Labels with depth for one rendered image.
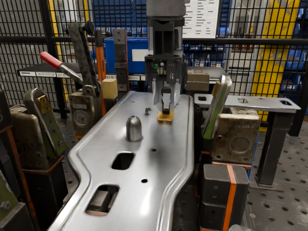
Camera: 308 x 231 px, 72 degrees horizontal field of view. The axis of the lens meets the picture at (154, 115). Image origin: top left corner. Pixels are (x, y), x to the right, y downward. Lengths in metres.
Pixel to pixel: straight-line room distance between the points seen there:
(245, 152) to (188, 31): 0.68
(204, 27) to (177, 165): 0.78
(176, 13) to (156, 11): 0.04
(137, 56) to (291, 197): 0.73
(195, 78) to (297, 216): 0.51
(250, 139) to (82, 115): 0.40
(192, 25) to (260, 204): 0.75
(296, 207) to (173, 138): 0.51
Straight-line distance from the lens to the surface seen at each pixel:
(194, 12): 1.04
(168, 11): 0.41
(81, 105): 0.56
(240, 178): 0.37
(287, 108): 0.69
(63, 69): 0.59
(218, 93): 0.44
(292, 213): 0.80
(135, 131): 0.41
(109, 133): 0.46
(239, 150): 0.50
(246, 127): 0.47
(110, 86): 0.62
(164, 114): 0.52
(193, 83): 0.75
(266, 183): 0.84
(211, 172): 0.37
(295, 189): 0.90
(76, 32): 0.54
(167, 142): 0.42
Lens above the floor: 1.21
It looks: 23 degrees down
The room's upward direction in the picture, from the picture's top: straight up
